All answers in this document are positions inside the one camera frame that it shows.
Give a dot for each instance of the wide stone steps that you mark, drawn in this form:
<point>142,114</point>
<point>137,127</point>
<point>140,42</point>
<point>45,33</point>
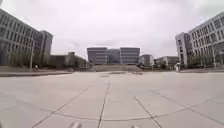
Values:
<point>115,68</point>

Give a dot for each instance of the grey twin-block building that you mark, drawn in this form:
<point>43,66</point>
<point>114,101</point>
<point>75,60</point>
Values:
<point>97,55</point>

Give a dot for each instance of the grey paved plaza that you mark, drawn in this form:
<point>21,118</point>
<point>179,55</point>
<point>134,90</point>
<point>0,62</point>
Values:
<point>113,96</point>

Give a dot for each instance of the small grey building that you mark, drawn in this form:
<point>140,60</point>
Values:
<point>145,60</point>

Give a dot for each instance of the low brown building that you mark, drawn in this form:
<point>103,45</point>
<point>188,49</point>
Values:
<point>61,60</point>

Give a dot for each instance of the low grey building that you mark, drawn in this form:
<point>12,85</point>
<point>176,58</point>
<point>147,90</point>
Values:
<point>168,60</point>

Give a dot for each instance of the pole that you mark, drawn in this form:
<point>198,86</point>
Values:
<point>31,56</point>

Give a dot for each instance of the large pale grey building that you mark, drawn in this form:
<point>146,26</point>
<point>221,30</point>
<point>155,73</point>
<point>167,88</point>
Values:
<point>206,36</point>

